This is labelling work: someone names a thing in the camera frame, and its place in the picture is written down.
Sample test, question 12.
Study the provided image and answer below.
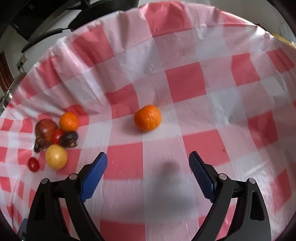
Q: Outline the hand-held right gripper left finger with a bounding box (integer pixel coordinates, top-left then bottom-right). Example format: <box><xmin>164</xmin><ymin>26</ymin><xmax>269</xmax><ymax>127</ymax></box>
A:
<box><xmin>26</xmin><ymin>152</ymin><xmax>108</xmax><ymax>241</ymax></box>

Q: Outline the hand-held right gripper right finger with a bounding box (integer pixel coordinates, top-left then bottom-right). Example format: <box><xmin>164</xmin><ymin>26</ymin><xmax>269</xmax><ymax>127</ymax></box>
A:
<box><xmin>189</xmin><ymin>151</ymin><xmax>272</xmax><ymax>241</ymax></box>

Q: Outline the small yellow round fruit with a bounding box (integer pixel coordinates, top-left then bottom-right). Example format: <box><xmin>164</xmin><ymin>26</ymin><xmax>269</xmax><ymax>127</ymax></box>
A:
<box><xmin>45</xmin><ymin>144</ymin><xmax>68</xmax><ymax>169</ymax></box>

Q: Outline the purple passion fruit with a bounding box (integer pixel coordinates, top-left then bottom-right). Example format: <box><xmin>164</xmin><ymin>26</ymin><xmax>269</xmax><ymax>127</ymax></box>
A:
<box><xmin>60</xmin><ymin>132</ymin><xmax>78</xmax><ymax>148</ymax></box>

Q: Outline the large red tomato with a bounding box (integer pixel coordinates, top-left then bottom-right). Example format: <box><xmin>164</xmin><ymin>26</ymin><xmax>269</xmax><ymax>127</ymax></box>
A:
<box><xmin>51</xmin><ymin>129</ymin><xmax>65</xmax><ymax>145</ymax></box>

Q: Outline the orange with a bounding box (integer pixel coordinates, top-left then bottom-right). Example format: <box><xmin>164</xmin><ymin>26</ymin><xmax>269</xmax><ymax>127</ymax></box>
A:
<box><xmin>59</xmin><ymin>112</ymin><xmax>79</xmax><ymax>131</ymax></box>

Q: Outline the small red tomato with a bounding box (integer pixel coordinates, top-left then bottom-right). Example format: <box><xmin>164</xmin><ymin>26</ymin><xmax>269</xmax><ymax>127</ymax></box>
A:
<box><xmin>28</xmin><ymin>157</ymin><xmax>40</xmax><ymax>172</ymax></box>

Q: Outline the brown date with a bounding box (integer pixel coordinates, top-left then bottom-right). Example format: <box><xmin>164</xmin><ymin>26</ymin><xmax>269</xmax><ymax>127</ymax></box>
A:
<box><xmin>33</xmin><ymin>139</ymin><xmax>48</xmax><ymax>153</ymax></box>

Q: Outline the dark red apple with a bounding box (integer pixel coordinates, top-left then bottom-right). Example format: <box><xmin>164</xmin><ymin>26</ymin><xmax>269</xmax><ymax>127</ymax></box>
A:
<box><xmin>35</xmin><ymin>119</ymin><xmax>59</xmax><ymax>147</ymax></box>

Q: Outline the orange mandarin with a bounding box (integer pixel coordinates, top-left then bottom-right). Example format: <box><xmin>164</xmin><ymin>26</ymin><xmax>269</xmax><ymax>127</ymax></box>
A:
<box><xmin>134</xmin><ymin>105</ymin><xmax>162</xmax><ymax>132</ymax></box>

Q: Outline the red white checkered tablecloth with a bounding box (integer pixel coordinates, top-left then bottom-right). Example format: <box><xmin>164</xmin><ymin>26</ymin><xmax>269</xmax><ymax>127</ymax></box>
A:
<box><xmin>0</xmin><ymin>1</ymin><xmax>296</xmax><ymax>241</ymax></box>

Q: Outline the yellow brown object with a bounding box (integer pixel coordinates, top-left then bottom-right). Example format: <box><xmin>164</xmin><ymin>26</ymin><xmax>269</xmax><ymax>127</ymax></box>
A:
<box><xmin>270</xmin><ymin>32</ymin><xmax>296</xmax><ymax>48</ymax></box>

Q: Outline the black chair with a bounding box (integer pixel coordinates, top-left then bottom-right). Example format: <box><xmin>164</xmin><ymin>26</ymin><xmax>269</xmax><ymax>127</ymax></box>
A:
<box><xmin>9</xmin><ymin>0</ymin><xmax>140</xmax><ymax>54</ymax></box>

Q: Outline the wall socket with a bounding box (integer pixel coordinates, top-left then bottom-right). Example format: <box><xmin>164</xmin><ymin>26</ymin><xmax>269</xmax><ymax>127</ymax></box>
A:
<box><xmin>17</xmin><ymin>54</ymin><xmax>28</xmax><ymax>70</ymax></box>

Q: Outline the brown wooden door frame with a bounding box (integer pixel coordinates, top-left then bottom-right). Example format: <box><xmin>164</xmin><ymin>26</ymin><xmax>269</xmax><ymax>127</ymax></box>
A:
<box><xmin>0</xmin><ymin>52</ymin><xmax>15</xmax><ymax>93</ymax></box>

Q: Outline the white wall paper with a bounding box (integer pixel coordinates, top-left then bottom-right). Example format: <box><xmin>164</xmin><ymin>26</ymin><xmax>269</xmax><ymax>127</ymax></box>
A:
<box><xmin>278</xmin><ymin>22</ymin><xmax>288</xmax><ymax>41</ymax></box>

